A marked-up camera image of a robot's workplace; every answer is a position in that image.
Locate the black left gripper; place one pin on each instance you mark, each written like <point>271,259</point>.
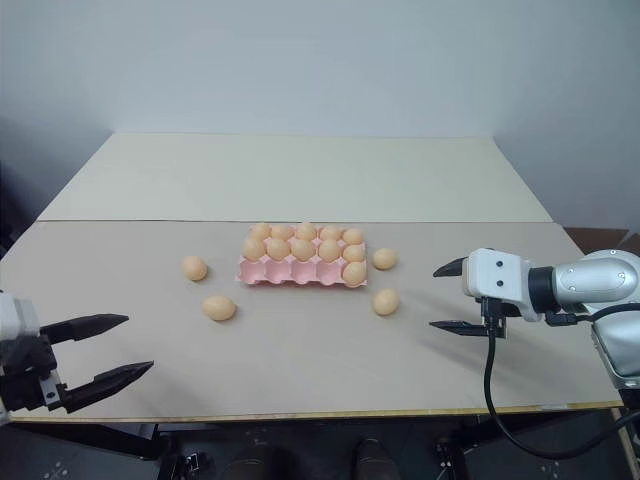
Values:
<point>27,370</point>

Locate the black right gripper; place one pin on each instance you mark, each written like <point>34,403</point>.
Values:
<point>494,317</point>

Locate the pink egg tray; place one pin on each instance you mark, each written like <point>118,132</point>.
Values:
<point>280,272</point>

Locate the tan egg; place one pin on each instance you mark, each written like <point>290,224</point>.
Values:
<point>259,231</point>
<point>352,236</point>
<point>253,247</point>
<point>305,231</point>
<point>353,252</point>
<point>281,232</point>
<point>386,302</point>
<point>330,233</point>
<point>195,268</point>
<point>354,273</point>
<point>384,259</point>
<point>302,249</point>
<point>278,248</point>
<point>219,307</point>
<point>328,249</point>

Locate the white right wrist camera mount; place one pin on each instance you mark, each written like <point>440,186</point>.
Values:
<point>500,272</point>

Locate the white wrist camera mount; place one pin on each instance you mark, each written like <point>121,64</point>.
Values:
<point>17,320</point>
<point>500,272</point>

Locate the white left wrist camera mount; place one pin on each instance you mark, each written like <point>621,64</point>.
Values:
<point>17,320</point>

